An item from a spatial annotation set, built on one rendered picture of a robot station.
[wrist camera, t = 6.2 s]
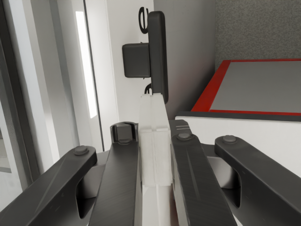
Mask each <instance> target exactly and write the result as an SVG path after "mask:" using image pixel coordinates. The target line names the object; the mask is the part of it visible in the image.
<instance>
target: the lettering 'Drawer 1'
mask: <svg viewBox="0 0 301 226"><path fill-rule="evenodd" d="M146 12H147V15H148V14H149V12H148V9H146ZM141 13H142V14H143V27H144V28H143V27H142V25H141ZM138 20H139V26H140V30H141V32H142V33H143V34H147V33H148V27H147V28H146V27H145V14H144V7H141V8H140V9H139V14H138ZM150 88H151V83H150V84H149V85H147V86H146V88H145V93H144V94H146V92H147V90H148V94H149V93H150V92H149V89H150Z"/></svg>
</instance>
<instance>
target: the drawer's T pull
mask: <svg viewBox="0 0 301 226"><path fill-rule="evenodd" d="M147 27H148V41H149V42H148V43H128V44H125V45H123V46H122V53H123V63H124V73H125V77H127V78H150V77H151V89H152V95H153V93H161V95H163V100H164V104H166V103H167V102H168V97H169V95H168V67H167V47H166V28H165V15H164V13H163V12H162V11H152V12H149V14H148V16H147Z"/></svg>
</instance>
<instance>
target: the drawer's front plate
mask: <svg viewBox="0 0 301 226"><path fill-rule="evenodd" d="M85 1H86V11H87V18H88V26H89V33H90V42H91V50H92V57H93V64H94V71H95V80H96V88H97V95H98V102H99V112H100V119H101V126H102V134H103V143H104V150H105V151H107V150H110V147H111V144H112V141H111V133H110V126H111V125H113V124H115V123H118V122H135V123H138V122H139V111H140V99H141V96H142V94H144V93H145V88H146V86H147V85H149V84H150V83H151V77H150V78H144V79H143V78H127V77H125V73H124V63H123V53H122V46H123V45H125V44H128V43H141V42H142V43H148V42H149V41H148V33H147V34H143V33H142V32H141V30H140V26H139V20H138V14H139V9H140V8H141V7H144V14H145V27H146V28H147V12H146V9H148V12H152V11H154V2H153V0H85Z"/></svg>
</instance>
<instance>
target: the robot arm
mask: <svg viewBox="0 0 301 226"><path fill-rule="evenodd" d="M110 133H111V141H112V144H111V147H110V150H107V151H104V152H99V153H96V149H95V148H94V147H92V146H84V145H81V146H77V147H76V148H73V149H71V150H69V151H68V152H67V153H66V154H64V155H63V156H62V157H61V158H60V159H59V160H58V161H57V162H56V163H55V164H54V165H52V166H51V167H50V168H49V169H48V170H47V171H46V172H44V173H43V174H42V175H41V176H40V177H39V178H38V179H37V180H35V181H34V182H33V183H32V184H31V185H30V186H29V187H27V188H26V189H25V190H24V191H23V192H22V193H21V194H20V195H19V196H18V197H17V198H15V199H14V200H13V201H12V202H11V203H10V204H9V205H7V206H6V207H5V208H4V209H3V210H2V211H1V212H0V226H87V224H88V223H89V224H88V226H142V197H143V187H142V186H143V185H145V187H155V185H156V184H160V186H170V185H171V183H173V200H175V202H176V210H177V215H178V222H179V226H238V225H237V222H236V220H235V218H234V216H235V217H236V218H237V219H238V221H239V222H240V223H241V224H242V226H301V178H300V177H299V176H297V175H296V174H294V173H293V172H292V171H290V170H288V169H287V168H285V167H284V166H282V165H281V164H280V163H278V162H276V161H275V160H273V159H272V158H270V157H269V156H267V155H266V154H264V153H263V152H261V151H260V150H258V149H257V148H255V147H254V146H252V145H251V144H249V143H248V142H246V141H245V140H243V139H241V138H239V137H236V136H233V135H225V136H220V137H217V138H216V139H215V144H214V145H213V144H204V143H201V142H200V141H199V138H198V137H197V136H196V135H194V134H192V131H191V129H190V127H189V125H188V122H187V121H185V120H183V119H179V120H168V117H167V113H166V109H165V104H164V100H163V95H161V93H153V95H150V94H142V96H141V99H140V111H139V122H138V123H135V122H118V123H115V124H113V125H111V126H110ZM233 215H234V216H233Z"/></svg>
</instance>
